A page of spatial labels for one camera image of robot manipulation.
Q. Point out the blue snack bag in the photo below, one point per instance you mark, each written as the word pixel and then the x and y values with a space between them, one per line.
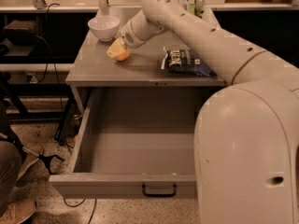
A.
pixel 185 61

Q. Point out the orange fruit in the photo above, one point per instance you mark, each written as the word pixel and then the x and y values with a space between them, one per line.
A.
pixel 124 56

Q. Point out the tan shoe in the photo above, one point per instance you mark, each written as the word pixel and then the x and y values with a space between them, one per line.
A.
pixel 31 157
pixel 16 212

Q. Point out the black grabber tool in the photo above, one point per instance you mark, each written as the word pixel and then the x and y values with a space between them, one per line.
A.
pixel 47 160

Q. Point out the grey open drawer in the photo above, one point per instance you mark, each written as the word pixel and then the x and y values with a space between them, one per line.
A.
pixel 132 136

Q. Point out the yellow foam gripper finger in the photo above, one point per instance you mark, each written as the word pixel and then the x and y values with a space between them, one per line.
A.
pixel 117 49

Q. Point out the dark box on shelf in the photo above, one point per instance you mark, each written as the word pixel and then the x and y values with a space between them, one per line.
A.
pixel 21 32

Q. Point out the grey metal cabinet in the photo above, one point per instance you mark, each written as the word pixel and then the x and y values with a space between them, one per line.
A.
pixel 94 69

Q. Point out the black drawer handle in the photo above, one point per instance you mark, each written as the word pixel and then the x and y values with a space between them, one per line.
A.
pixel 159 191

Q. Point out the person's trouser leg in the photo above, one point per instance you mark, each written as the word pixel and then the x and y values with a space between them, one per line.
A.
pixel 10 160

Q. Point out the tan shoe far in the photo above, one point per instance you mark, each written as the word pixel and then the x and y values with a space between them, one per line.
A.
pixel 31 157

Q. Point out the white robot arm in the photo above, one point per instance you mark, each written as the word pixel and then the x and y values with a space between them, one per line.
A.
pixel 246 136

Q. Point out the tan shoe near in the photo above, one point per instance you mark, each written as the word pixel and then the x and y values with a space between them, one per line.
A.
pixel 16 212

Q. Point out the green chip bag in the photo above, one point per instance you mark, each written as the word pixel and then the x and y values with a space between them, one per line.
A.
pixel 196 10

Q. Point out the white bowl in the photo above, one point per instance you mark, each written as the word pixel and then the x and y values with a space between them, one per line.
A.
pixel 104 27

